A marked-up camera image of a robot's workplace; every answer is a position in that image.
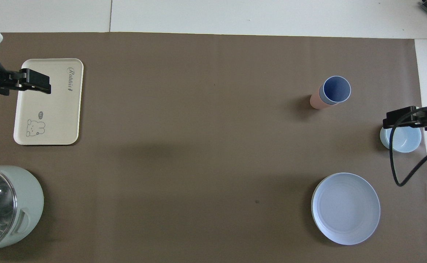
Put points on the light blue bowl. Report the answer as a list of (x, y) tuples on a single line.
[(405, 140)]

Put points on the brown paper table mat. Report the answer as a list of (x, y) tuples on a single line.
[(199, 146)]

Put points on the blue plastic cup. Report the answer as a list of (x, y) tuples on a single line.
[(335, 89)]

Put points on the blue round plate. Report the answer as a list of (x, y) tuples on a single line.
[(345, 208)]

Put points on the pink plastic cup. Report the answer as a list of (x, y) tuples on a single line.
[(315, 101)]

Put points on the pale green cooking pot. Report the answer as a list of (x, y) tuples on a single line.
[(12, 208)]

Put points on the cream rabbit print tray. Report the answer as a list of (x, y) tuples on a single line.
[(53, 109)]

